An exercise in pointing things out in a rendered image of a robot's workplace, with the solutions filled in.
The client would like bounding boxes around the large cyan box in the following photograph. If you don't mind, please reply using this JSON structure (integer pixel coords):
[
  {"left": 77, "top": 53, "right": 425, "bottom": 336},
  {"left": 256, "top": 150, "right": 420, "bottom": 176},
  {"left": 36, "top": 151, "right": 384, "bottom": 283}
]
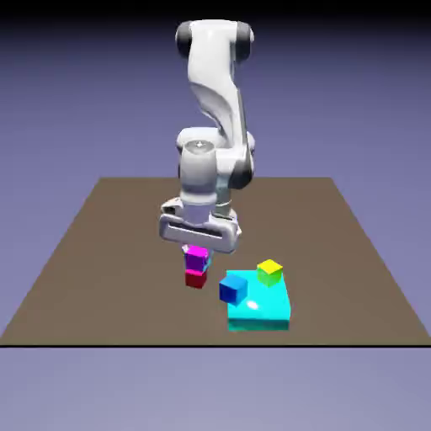
[{"left": 226, "top": 269, "right": 292, "bottom": 333}]

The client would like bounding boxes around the small yellow cube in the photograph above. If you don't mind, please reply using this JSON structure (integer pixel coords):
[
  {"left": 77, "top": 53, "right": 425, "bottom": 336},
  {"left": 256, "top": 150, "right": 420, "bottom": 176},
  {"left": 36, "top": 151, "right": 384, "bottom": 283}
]
[{"left": 256, "top": 258, "right": 284, "bottom": 288}]

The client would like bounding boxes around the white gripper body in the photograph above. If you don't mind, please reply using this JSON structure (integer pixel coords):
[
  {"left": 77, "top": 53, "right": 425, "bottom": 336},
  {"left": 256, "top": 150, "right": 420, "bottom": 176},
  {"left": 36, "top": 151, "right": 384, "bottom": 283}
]
[{"left": 157, "top": 213, "right": 242, "bottom": 255}]

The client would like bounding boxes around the small magenta cube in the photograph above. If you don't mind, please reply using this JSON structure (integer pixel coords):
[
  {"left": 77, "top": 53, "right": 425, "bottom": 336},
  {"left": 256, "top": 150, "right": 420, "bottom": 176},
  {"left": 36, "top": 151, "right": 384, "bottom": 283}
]
[{"left": 184, "top": 245, "right": 210, "bottom": 273}]

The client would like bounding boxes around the small red cube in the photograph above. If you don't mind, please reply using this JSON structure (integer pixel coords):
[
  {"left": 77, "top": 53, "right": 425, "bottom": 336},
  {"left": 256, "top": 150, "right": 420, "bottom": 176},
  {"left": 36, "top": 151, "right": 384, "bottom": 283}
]
[{"left": 184, "top": 269, "right": 208, "bottom": 290}]

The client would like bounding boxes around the small blue cube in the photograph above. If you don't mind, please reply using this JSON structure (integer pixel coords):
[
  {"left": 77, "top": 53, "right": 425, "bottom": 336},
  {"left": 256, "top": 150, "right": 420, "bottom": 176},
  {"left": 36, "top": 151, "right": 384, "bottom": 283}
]
[{"left": 218, "top": 274, "right": 249, "bottom": 306}]

